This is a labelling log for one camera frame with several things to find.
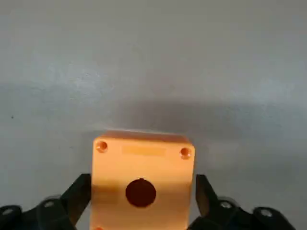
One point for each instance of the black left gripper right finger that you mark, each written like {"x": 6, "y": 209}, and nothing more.
{"x": 220, "y": 215}

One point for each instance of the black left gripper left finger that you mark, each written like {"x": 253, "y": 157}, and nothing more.
{"x": 48, "y": 215}

